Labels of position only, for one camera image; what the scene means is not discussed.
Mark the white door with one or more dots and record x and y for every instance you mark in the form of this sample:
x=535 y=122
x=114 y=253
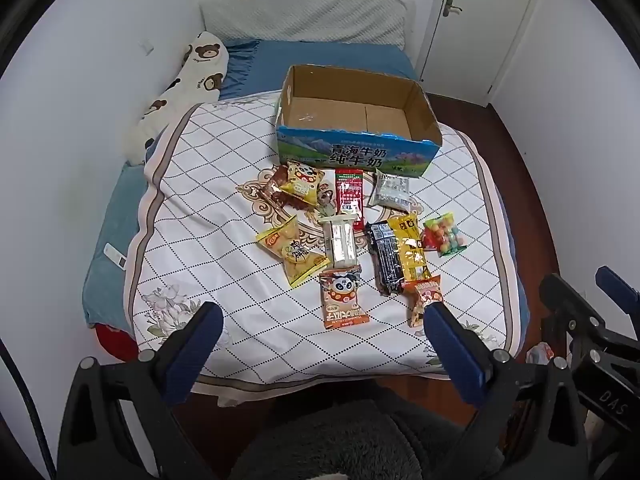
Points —
x=480 y=20

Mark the red snack packet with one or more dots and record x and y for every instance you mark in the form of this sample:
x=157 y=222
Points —
x=348 y=192

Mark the small orange snack packet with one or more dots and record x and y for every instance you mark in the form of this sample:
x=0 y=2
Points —
x=424 y=294

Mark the brown snack packet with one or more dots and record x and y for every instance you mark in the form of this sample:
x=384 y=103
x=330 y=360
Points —
x=274 y=191

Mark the white wall socket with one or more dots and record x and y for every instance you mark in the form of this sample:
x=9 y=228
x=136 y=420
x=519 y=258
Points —
x=147 y=46

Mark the white remote control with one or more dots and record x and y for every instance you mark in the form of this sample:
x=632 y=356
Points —
x=116 y=259

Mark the orange panda snack packet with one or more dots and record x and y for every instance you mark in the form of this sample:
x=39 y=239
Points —
x=342 y=297

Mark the yellow and black snack packet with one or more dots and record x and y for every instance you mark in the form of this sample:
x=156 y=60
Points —
x=411 y=249

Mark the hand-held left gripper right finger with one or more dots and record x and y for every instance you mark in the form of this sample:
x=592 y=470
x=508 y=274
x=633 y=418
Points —
x=454 y=355

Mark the cardboard box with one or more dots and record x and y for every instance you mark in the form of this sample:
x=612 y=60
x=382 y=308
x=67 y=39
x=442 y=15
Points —
x=350 y=110

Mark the yellow triangular snack packet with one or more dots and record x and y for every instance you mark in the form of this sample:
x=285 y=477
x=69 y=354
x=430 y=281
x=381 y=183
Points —
x=292 y=252

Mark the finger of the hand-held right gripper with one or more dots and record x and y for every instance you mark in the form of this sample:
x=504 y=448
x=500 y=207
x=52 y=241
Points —
x=565 y=297
x=612 y=282

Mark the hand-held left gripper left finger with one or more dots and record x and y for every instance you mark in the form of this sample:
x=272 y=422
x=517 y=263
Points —
x=196 y=355

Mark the colourful candy ball bag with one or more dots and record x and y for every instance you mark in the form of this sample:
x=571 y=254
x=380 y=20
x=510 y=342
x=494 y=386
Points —
x=444 y=234

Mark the bear print pillow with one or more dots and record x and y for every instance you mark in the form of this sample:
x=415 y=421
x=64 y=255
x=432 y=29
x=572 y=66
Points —
x=187 y=85

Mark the crumpled white plastic bag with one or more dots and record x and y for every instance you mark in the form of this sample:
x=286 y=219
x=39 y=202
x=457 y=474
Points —
x=540 y=352

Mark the clear wafer packet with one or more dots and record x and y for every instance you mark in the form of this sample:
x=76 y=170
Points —
x=341 y=241

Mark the yellow panda snack packet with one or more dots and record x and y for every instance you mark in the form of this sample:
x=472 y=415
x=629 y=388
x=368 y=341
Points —
x=301 y=183

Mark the small cartoon snack packet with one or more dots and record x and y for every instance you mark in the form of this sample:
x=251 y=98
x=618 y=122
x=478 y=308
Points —
x=326 y=198

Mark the red object under bed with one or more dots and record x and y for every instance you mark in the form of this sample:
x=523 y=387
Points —
x=115 y=341

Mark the white diamond-pattern blanket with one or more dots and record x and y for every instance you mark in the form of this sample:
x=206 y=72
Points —
x=215 y=200

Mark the grey pillow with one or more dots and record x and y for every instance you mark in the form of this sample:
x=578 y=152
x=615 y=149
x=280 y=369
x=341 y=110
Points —
x=310 y=17

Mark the silver snack packet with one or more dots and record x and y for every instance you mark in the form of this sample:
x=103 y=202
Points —
x=391 y=190

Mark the blue bed sheet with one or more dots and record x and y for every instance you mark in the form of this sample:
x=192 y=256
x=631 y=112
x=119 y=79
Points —
x=325 y=62

